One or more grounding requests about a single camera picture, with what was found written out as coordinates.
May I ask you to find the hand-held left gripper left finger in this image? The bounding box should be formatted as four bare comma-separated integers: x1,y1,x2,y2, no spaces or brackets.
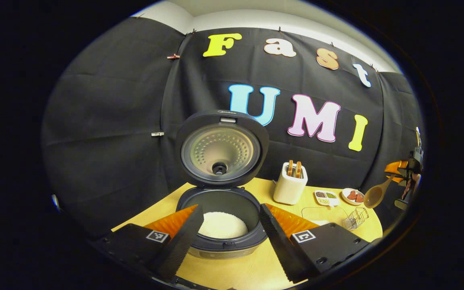
95,205,204,282

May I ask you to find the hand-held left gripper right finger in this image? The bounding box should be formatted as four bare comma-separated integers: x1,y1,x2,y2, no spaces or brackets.
259,203,373,284

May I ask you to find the wooden spoon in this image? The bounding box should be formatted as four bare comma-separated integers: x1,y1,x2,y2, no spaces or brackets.
363,176,396,209

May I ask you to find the white rice pile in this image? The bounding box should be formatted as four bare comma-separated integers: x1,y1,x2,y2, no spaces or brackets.
198,211,249,239

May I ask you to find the metal wire chopstick holder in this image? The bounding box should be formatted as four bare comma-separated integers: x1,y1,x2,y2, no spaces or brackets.
343,207,370,231

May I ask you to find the black rice cooker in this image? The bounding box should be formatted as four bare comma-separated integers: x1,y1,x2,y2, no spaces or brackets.
174,110,270,259

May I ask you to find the white toaster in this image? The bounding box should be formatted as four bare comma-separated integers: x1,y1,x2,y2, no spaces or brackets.
273,162,309,205

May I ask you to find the white round plate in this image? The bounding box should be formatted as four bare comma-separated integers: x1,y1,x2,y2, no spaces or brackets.
342,188,365,206

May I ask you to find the white divided grain dish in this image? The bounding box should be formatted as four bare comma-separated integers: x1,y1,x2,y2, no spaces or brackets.
314,190,340,207

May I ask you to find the black backdrop cloth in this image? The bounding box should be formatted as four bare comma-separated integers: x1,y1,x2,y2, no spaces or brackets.
41,16,425,238

